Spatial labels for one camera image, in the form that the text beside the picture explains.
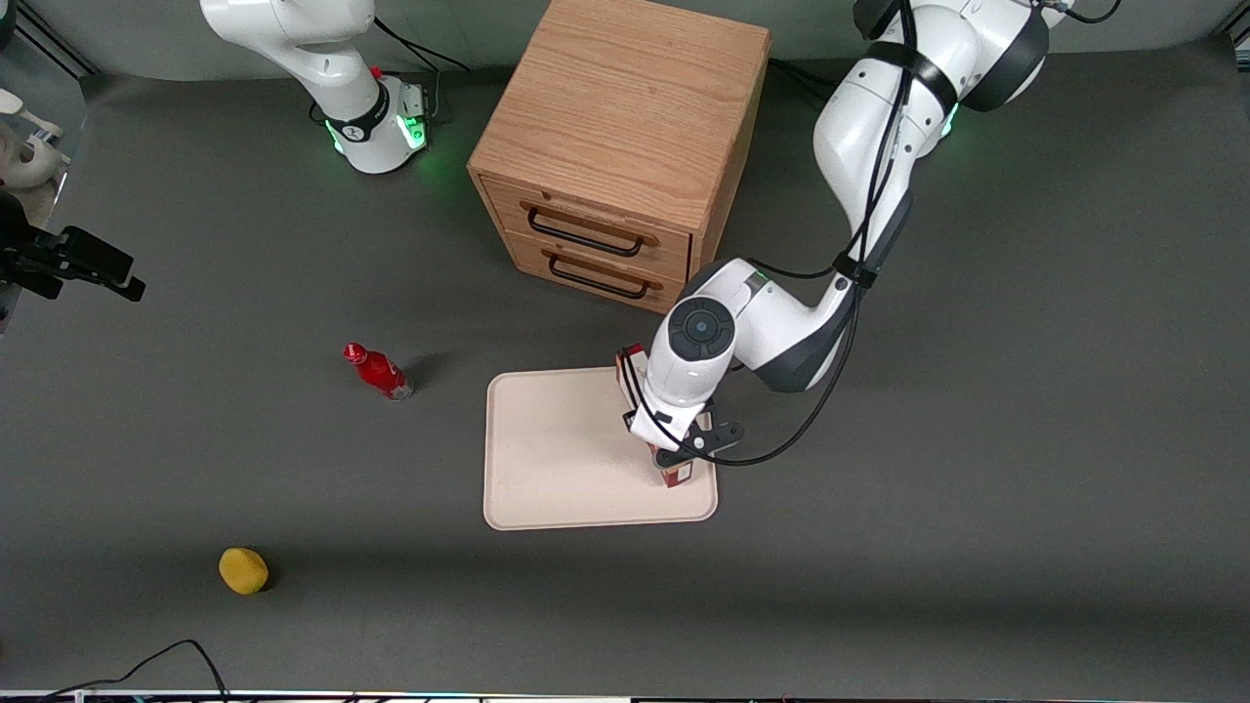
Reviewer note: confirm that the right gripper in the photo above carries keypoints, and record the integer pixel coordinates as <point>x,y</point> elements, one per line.
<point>41,260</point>

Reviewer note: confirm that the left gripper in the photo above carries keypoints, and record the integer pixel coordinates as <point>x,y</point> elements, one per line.
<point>628,419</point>

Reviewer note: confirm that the red cookie box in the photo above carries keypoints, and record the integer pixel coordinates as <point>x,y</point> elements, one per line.
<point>630,366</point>

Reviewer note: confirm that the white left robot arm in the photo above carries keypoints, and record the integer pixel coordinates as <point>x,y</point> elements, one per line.
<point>879,127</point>

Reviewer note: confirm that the beige rectangular tray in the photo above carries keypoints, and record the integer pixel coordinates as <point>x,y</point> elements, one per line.
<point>566,449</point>

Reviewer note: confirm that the white rounded plastic object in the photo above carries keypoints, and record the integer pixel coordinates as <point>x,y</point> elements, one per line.
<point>24,161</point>

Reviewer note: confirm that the red bottle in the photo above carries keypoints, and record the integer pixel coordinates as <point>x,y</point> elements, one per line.
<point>381,372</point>

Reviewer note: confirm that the wooden two-drawer cabinet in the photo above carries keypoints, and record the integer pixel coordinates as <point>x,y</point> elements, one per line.
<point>625,117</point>

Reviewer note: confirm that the yellow lemon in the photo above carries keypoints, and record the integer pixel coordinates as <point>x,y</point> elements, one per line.
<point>243,570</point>

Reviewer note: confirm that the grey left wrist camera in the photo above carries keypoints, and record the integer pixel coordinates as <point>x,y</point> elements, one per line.
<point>708,441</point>

